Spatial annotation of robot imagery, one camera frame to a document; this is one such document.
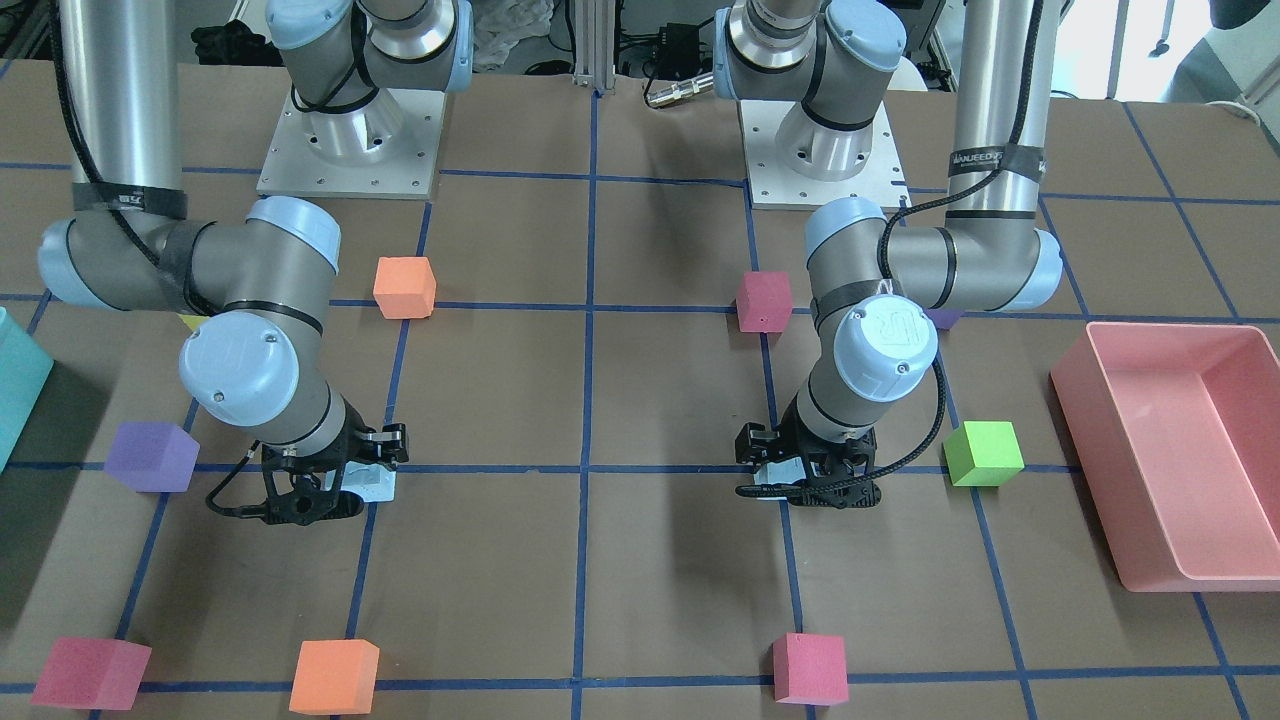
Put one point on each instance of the orange foam block near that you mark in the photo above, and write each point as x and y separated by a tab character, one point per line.
335	678

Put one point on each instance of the purple foam block far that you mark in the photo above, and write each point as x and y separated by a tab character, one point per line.
944	319

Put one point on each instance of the orange foam block far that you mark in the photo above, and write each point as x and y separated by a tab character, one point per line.
404	288

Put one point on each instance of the light blue block arm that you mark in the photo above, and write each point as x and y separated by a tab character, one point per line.
788	472
371	482

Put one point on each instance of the aluminium frame post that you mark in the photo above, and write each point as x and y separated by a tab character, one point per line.
594	41

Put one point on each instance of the purple foam block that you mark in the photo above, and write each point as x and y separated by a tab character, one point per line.
152	456
944	319

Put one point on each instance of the green foam block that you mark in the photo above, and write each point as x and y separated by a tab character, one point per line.
983	454

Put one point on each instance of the pink plastic bin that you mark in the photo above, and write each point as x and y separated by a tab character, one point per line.
1177	430

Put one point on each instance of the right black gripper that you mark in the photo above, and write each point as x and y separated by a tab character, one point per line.
353	432

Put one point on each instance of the purple foam block near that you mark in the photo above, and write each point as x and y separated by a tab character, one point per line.
152	456

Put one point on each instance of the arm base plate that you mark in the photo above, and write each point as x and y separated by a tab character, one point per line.
386	150
775	160

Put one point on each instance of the black power adapter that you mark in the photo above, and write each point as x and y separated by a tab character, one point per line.
678	51

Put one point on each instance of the magenta foam block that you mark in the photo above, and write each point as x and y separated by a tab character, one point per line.
810	669
91	674
764	302

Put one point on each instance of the yellow foam block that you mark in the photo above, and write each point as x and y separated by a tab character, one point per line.
192	322

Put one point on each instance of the orange foam block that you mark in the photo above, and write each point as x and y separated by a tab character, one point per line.
335	678
404	288

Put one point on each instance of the silver cylinder connector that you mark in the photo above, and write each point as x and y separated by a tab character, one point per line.
680	91

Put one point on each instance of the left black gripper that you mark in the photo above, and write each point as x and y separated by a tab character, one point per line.
757	443

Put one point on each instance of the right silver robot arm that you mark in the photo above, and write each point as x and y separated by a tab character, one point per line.
262	286

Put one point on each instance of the magenta foam block far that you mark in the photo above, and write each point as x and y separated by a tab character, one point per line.
764	302

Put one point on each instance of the cyan plastic bin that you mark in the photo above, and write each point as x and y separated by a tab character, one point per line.
25	367

